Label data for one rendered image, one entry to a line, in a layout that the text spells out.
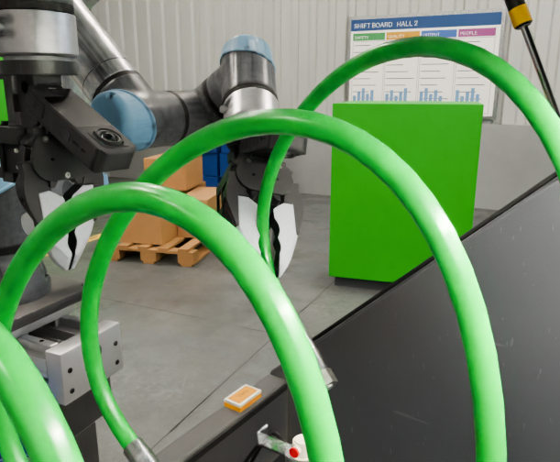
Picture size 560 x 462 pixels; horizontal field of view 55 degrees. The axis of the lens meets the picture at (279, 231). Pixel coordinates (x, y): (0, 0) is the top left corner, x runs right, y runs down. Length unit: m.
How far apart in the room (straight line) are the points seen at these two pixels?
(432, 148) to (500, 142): 3.22
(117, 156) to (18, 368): 0.34
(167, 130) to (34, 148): 0.22
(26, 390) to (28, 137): 0.40
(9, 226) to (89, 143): 0.50
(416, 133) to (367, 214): 0.63
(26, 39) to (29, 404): 0.42
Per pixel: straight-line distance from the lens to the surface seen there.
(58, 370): 0.94
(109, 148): 0.51
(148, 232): 4.60
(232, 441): 0.80
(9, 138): 0.59
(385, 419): 0.82
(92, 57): 0.76
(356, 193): 3.75
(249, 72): 0.74
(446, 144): 3.66
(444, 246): 0.26
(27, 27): 0.57
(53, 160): 0.58
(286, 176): 0.65
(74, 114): 0.55
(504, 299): 0.69
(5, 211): 0.99
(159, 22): 8.59
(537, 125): 0.34
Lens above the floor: 1.39
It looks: 15 degrees down
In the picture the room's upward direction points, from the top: straight up
